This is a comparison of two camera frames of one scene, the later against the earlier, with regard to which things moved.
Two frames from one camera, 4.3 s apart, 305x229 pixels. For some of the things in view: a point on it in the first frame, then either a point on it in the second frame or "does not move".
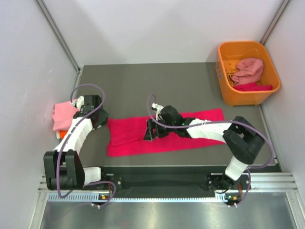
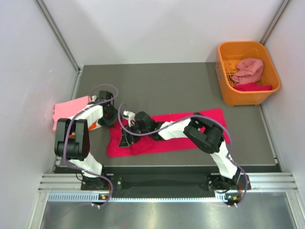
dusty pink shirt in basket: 249,70 does not move
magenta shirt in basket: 252,87 does not move
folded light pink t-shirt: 63,114 does not move
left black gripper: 103,115 → 109,122
